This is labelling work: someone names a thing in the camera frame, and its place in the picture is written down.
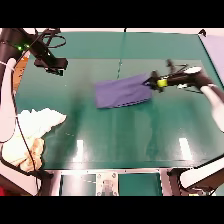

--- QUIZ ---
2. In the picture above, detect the black cable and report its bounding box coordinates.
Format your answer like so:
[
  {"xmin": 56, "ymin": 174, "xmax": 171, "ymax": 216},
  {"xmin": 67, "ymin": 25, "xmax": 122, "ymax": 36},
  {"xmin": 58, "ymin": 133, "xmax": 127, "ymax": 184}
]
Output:
[
  {"xmin": 37, "ymin": 28, "xmax": 67, "ymax": 50},
  {"xmin": 0, "ymin": 49, "xmax": 51, "ymax": 197}
]

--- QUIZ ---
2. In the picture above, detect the blue T-shirt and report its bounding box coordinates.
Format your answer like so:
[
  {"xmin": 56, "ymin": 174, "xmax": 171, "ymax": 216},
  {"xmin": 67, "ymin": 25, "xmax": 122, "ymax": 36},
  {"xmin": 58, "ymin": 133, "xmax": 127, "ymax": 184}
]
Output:
[{"xmin": 93, "ymin": 72, "xmax": 155, "ymax": 110}]

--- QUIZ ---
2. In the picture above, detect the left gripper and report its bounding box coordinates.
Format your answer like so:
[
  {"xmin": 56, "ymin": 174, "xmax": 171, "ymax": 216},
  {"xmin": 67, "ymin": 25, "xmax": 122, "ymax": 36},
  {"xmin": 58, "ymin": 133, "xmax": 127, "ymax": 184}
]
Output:
[{"xmin": 33, "ymin": 56, "xmax": 69, "ymax": 77}]

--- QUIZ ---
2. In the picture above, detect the cream garment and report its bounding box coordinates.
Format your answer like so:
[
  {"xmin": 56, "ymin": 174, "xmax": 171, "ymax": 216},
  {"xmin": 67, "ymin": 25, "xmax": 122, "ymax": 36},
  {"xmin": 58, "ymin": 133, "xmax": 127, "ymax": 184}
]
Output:
[{"xmin": 1, "ymin": 135, "xmax": 45, "ymax": 173}]

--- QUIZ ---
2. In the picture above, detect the cardboard box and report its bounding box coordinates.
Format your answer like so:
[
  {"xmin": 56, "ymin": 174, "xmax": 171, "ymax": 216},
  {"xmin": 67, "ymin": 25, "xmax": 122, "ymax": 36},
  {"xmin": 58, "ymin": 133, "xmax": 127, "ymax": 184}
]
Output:
[{"xmin": 13, "ymin": 54, "xmax": 30, "ymax": 92}]

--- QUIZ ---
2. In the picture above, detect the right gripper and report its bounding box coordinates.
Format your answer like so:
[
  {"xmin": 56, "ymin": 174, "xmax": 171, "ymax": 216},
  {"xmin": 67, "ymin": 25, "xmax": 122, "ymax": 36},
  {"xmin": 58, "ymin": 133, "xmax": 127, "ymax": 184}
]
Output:
[{"xmin": 145, "ymin": 70, "xmax": 169, "ymax": 93}]

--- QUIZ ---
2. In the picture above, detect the silver frame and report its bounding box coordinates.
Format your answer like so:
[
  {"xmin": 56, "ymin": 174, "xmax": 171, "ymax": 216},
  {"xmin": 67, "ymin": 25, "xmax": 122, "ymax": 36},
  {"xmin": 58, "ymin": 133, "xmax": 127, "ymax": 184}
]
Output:
[{"xmin": 43, "ymin": 165, "xmax": 214, "ymax": 197}]

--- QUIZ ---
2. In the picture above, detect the white garment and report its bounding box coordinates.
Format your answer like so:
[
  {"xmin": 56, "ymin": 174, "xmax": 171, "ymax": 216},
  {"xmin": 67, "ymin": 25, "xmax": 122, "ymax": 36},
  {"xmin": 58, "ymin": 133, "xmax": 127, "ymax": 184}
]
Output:
[{"xmin": 14, "ymin": 106, "xmax": 68, "ymax": 141}]

